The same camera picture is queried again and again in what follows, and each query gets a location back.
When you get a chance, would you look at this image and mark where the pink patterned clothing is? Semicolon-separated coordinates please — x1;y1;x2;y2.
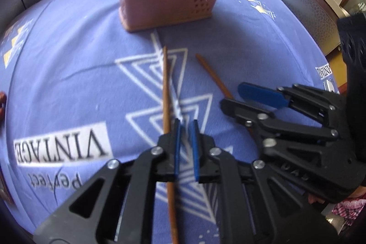
332;197;366;226

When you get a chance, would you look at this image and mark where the blue printed cloth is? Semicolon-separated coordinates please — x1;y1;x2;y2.
0;0;341;244

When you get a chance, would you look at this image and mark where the single brown wood chopstick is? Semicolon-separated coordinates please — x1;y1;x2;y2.
162;45;180;244
195;53;235;100

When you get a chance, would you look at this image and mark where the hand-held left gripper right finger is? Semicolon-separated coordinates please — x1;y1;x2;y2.
189;120;339;244

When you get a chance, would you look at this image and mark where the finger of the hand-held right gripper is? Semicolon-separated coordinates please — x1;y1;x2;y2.
238;82;348;130
220;98;361;201

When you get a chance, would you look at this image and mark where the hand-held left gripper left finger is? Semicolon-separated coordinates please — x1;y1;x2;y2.
33;118;181;244

